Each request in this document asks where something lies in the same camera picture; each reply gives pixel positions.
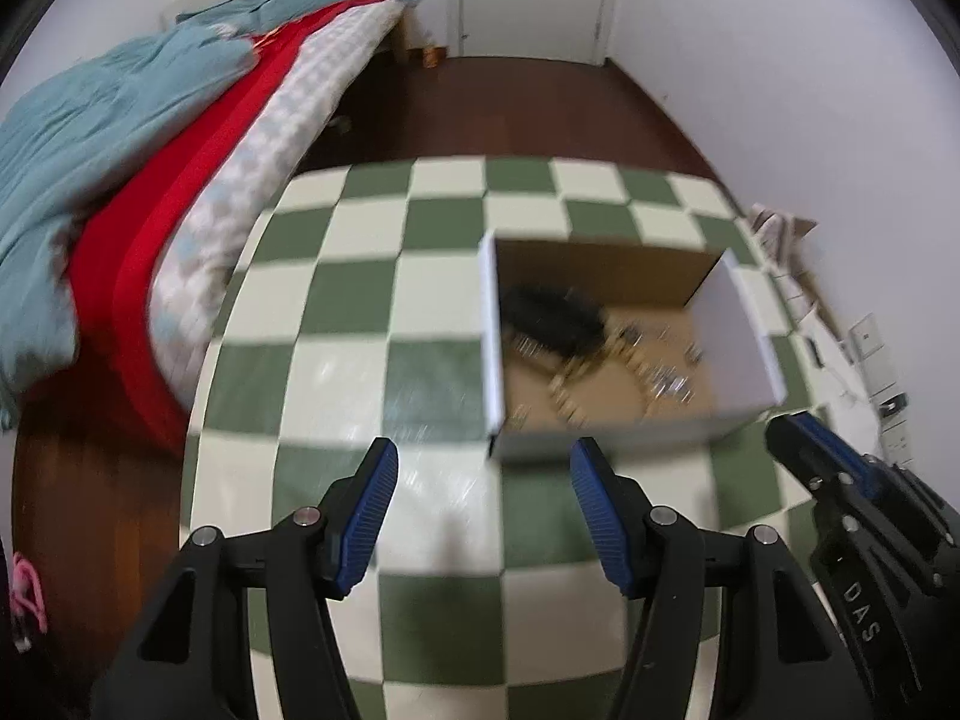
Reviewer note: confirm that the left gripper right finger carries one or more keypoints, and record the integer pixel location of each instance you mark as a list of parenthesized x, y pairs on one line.
[(779, 655)]

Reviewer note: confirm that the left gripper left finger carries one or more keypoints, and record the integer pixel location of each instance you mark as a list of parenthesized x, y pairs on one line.
[(189, 656)]

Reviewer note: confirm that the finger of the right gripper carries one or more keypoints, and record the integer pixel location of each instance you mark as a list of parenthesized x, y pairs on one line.
[(828, 455), (783, 440)]

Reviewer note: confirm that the black wristwatch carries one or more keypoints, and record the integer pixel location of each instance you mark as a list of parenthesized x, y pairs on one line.
[(561, 320)]

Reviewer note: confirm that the pink slipper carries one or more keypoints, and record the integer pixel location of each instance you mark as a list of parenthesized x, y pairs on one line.
[(28, 610)]

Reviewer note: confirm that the open cardboard box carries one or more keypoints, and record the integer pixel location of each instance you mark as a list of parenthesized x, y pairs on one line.
[(686, 358)]

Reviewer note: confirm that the green cream checkered tablecloth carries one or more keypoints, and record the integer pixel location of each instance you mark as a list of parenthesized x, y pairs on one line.
[(354, 313)]

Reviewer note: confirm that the red blanket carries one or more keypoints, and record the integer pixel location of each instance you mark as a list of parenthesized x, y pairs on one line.
[(112, 389)]

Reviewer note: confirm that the teal blanket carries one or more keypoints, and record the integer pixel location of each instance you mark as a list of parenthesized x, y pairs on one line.
[(84, 131)]

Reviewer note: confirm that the checkered white mattress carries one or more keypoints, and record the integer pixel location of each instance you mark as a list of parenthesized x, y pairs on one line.
[(190, 281)]

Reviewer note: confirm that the white wall outlet strip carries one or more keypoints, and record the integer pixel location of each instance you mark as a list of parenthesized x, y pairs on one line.
[(888, 399)]

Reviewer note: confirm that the wooden bed frame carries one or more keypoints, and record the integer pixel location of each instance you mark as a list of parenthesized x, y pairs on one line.
[(405, 48)]

